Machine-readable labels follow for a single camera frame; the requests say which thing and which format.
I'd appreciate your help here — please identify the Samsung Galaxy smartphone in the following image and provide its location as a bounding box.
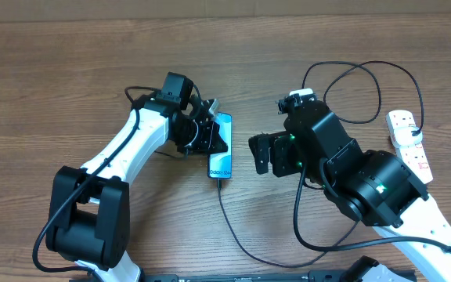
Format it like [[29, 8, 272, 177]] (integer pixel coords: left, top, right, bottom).
[[208, 112, 233, 179]]

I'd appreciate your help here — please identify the black USB charging cable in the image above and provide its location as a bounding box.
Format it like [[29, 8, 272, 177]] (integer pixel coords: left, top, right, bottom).
[[216, 60, 425, 269]]

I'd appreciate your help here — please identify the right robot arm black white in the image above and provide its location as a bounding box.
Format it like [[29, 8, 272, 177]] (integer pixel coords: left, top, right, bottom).
[[248, 99, 451, 281]]

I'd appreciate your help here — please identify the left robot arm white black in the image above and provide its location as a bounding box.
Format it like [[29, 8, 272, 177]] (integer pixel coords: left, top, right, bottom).
[[32, 72, 233, 281]]

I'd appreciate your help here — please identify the white charger adapter plug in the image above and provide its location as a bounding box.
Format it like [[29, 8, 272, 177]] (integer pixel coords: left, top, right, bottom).
[[391, 126, 423, 148]]

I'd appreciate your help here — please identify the white power strip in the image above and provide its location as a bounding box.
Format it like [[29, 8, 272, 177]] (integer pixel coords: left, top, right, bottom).
[[385, 110, 433, 184]]

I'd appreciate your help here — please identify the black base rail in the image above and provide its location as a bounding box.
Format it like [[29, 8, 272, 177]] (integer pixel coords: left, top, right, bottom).
[[139, 269, 418, 282]]

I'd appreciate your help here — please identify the cardboard backdrop wall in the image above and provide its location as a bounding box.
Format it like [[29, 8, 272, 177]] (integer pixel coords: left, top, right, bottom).
[[0, 0, 451, 23]]

